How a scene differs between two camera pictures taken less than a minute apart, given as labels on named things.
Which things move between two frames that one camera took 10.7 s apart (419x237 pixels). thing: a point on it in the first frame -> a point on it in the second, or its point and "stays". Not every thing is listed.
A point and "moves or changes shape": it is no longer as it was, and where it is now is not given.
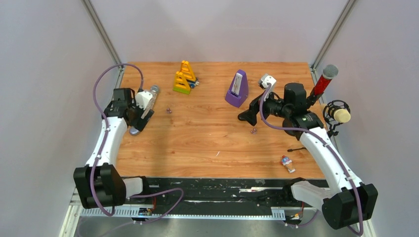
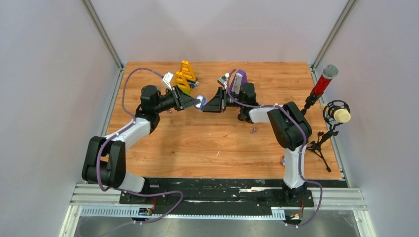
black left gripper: x=139 y=124 -> x=187 y=101
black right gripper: x=249 y=115 -> x=214 y=104
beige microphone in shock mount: x=335 y=112 stays
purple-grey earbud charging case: x=134 y=131 moves or changes shape
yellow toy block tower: x=181 y=85 stays
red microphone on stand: x=329 y=72 stays
